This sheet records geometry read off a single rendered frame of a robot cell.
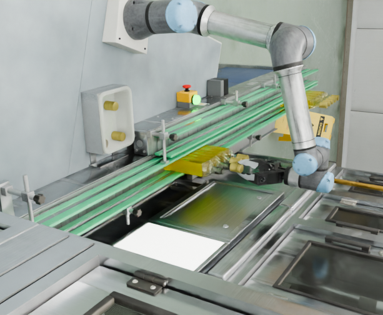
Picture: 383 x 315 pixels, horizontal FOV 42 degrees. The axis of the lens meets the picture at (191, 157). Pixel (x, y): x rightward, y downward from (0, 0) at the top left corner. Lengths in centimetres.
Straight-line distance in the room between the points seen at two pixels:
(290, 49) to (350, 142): 640
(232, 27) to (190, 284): 119
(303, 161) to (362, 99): 617
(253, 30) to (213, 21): 16
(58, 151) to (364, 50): 634
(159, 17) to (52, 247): 105
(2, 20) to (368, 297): 131
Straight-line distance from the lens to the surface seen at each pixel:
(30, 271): 89
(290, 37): 164
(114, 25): 184
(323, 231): 182
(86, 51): 180
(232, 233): 169
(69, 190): 165
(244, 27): 181
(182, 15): 177
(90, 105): 177
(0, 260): 94
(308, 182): 180
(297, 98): 162
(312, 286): 154
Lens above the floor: 199
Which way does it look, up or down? 30 degrees down
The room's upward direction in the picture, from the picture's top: 100 degrees clockwise
